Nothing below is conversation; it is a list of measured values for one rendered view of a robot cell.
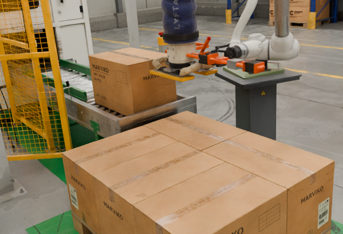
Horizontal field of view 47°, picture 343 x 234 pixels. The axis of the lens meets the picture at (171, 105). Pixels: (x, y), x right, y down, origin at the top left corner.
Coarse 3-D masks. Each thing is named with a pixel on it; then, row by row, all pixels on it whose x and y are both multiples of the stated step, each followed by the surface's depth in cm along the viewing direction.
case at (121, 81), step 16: (128, 48) 334; (96, 64) 310; (112, 64) 290; (128, 64) 275; (144, 64) 281; (96, 80) 317; (112, 80) 296; (128, 80) 278; (144, 80) 284; (160, 80) 292; (96, 96) 325; (112, 96) 303; (128, 96) 284; (144, 96) 287; (160, 96) 296; (176, 96) 305; (128, 112) 289
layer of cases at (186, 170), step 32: (160, 128) 266; (192, 128) 262; (224, 128) 258; (64, 160) 240; (96, 160) 227; (128, 160) 224; (160, 160) 221; (192, 160) 218; (224, 160) 216; (256, 160) 213; (288, 160) 210; (320, 160) 208; (96, 192) 211; (128, 192) 191; (160, 192) 190; (192, 192) 187; (224, 192) 185; (256, 192) 183; (288, 192) 185; (320, 192) 204; (96, 224) 224; (128, 224) 189; (160, 224) 165; (192, 224) 163; (224, 224) 162; (256, 224) 174; (288, 224) 191; (320, 224) 211
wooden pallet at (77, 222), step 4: (72, 212) 252; (72, 216) 254; (76, 216) 248; (76, 220) 250; (80, 220) 244; (76, 224) 253; (80, 224) 246; (84, 224) 240; (76, 228) 255; (80, 228) 248; (84, 228) 246; (88, 228) 236; (328, 228) 217; (80, 232) 250; (84, 232) 246; (88, 232) 248; (92, 232) 232; (324, 232) 215; (328, 232) 218
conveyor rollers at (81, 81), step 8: (64, 72) 452; (72, 72) 449; (64, 80) 416; (72, 80) 412; (80, 80) 408; (88, 80) 412; (80, 88) 380; (88, 88) 376; (72, 96) 357; (88, 96) 356; (96, 104) 332; (112, 112) 304
